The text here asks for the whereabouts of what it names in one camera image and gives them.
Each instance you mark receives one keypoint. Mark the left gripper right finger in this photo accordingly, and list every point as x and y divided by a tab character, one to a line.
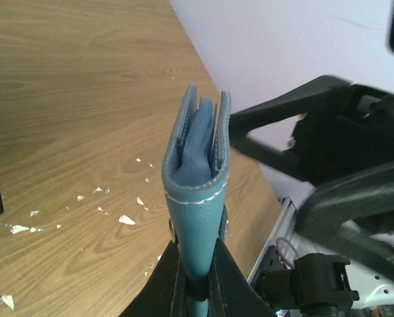
229	294

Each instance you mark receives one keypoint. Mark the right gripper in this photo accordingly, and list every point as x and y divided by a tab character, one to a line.
345	129

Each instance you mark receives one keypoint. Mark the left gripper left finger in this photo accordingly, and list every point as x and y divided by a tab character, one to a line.
164	294

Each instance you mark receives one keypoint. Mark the blue leather card holder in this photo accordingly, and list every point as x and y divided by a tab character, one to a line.
194	172

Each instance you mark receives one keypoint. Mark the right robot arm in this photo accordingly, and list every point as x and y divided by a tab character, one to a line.
321	284

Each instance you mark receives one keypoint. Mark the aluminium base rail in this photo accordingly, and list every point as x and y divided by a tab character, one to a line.
281	229

